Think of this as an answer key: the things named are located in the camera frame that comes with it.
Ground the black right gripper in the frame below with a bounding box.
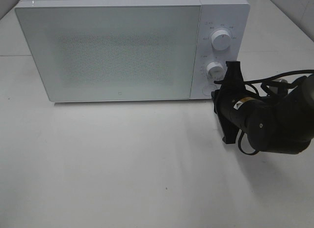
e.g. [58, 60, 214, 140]
[212, 61, 245, 144]

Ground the white timer knob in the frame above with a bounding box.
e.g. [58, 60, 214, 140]
[206, 61, 224, 80]

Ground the round white door button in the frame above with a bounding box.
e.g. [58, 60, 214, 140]
[202, 85, 217, 98]

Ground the white microwave door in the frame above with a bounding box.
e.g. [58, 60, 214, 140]
[15, 6, 200, 102]

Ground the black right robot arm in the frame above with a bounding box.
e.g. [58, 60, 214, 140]
[211, 61, 314, 155]

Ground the upper white power knob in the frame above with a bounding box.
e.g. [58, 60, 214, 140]
[211, 28, 231, 51]

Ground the white microwave oven body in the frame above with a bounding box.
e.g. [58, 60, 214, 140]
[15, 0, 250, 100]

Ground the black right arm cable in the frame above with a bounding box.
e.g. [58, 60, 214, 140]
[213, 69, 314, 155]

